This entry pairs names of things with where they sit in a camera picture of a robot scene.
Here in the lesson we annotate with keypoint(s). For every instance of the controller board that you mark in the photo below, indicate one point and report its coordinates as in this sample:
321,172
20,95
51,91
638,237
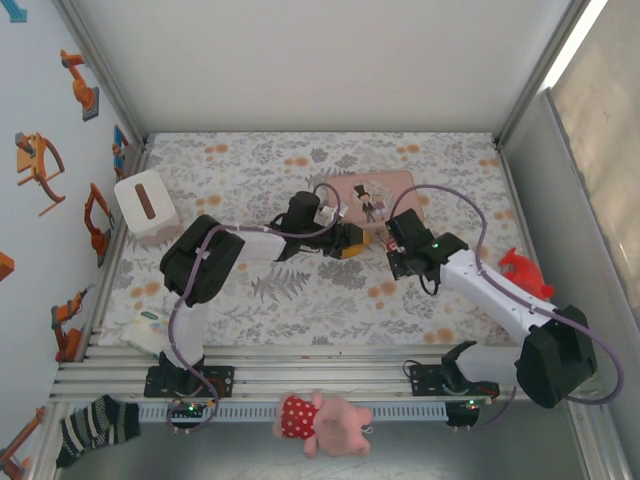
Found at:
465,411
192,409

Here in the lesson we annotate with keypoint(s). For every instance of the left controller board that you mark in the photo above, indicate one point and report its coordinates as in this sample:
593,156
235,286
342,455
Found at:
192,409

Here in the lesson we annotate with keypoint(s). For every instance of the pink wedding couple tin box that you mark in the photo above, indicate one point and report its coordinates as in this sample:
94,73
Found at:
380,192

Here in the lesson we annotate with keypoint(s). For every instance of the white tissue box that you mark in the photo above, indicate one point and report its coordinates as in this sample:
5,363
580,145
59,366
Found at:
145,205

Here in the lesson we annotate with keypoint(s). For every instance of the black white striped sock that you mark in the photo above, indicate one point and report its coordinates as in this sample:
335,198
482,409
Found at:
95,430

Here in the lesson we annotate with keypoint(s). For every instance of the wet wipes pack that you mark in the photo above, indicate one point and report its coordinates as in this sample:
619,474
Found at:
145,330

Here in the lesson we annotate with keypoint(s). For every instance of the blue wall sticker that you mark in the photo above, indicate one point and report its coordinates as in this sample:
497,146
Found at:
17,11

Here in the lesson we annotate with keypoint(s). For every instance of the aluminium frame post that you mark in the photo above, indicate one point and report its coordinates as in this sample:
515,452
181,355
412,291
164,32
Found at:
100,70
540,65

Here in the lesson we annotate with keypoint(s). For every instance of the orange block sticker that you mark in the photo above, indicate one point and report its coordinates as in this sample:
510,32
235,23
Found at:
6,266

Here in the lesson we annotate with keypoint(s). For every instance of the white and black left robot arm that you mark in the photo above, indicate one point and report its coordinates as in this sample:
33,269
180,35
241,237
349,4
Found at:
200,260

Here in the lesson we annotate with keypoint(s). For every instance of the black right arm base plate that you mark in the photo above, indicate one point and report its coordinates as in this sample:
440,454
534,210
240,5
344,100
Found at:
425,380

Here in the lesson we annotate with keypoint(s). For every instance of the right controller board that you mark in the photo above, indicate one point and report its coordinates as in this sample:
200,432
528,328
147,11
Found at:
465,411

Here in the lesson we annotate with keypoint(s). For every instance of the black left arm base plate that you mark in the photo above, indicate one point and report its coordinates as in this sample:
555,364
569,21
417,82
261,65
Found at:
220,380

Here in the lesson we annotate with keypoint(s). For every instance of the floral table mat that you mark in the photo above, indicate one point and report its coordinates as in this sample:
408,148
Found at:
310,310

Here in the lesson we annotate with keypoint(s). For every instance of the orange claw gripper sticker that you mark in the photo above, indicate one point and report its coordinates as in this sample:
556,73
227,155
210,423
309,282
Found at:
37,160

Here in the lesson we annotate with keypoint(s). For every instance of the pink pig plush toy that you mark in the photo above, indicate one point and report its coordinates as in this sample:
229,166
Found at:
330,422

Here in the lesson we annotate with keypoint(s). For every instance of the red plush toy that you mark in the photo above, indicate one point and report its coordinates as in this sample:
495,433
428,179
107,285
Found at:
525,272

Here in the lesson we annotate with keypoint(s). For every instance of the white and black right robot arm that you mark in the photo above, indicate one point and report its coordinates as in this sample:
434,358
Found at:
500,295

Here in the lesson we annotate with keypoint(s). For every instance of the blue and orange sticker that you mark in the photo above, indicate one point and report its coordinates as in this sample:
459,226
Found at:
120,150

